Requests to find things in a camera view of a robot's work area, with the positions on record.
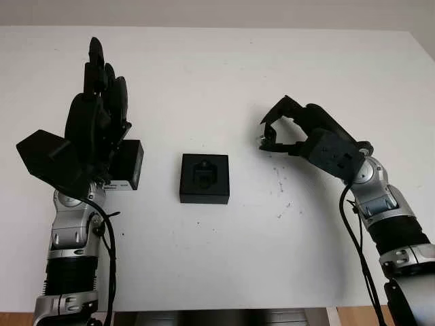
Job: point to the dark robot torso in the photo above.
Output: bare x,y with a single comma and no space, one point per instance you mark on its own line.
204,319

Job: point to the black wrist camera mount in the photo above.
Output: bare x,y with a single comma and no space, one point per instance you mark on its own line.
44,159
329,153

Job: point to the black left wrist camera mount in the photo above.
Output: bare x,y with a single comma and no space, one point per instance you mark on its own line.
44,159

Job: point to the small silver depth camera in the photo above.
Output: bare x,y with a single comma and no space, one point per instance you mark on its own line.
262,138

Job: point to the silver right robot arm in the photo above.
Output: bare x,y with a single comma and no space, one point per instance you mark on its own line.
384,203

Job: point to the black camera box base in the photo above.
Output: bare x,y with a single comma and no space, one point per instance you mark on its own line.
204,195

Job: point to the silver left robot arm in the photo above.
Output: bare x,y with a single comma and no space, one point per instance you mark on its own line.
71,234

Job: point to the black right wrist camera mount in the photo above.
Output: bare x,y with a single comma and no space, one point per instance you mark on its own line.
329,153

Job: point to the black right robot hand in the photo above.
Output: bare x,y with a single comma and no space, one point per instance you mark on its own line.
319,117

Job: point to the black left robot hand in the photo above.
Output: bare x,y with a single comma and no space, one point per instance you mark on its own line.
91,129

